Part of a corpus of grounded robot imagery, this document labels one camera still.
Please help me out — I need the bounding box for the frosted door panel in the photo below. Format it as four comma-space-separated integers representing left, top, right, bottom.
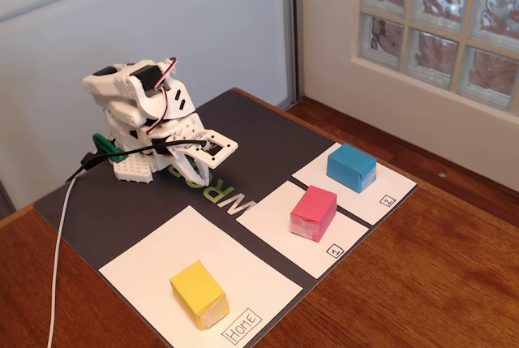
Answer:
0, 0, 293, 219

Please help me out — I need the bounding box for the blue paper box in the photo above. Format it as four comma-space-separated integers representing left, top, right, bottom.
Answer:
326, 143, 378, 194

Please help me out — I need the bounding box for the white paper sheet marked home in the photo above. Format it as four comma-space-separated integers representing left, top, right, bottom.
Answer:
98, 204, 304, 345

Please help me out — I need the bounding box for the yellow paper box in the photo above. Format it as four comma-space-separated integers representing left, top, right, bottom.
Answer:
169, 259, 230, 331

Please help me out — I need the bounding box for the red paper box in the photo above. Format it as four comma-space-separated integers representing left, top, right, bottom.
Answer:
290, 184, 338, 243

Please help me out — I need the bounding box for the glass block window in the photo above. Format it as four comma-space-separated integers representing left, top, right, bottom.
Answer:
358, 0, 519, 116

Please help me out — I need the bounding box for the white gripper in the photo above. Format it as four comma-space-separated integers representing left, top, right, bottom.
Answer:
148, 112, 212, 187

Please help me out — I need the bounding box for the dark grey mat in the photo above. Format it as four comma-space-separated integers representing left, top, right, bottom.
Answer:
32, 87, 418, 348

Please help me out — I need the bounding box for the grey metal door frame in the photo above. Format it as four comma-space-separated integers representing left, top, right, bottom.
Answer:
279, 0, 305, 110

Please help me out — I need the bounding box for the red black servo wire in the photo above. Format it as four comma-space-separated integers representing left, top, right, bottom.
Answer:
144, 57, 179, 135

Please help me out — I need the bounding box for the black camera cable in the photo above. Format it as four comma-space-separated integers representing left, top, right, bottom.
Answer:
64, 139, 210, 183

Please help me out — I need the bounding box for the white cable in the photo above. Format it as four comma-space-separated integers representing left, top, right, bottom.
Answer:
46, 163, 88, 348

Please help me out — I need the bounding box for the white paper sheet marked 1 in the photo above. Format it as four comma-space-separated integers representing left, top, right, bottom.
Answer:
234, 179, 370, 280

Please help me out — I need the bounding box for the green clamp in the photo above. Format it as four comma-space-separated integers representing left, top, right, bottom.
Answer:
92, 132, 130, 162

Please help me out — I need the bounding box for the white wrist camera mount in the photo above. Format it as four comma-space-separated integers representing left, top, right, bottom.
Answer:
184, 128, 239, 170

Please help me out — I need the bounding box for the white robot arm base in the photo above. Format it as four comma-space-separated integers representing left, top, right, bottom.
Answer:
105, 108, 163, 183

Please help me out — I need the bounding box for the white paper sheet marked 2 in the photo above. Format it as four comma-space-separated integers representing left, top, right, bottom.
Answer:
290, 141, 418, 226

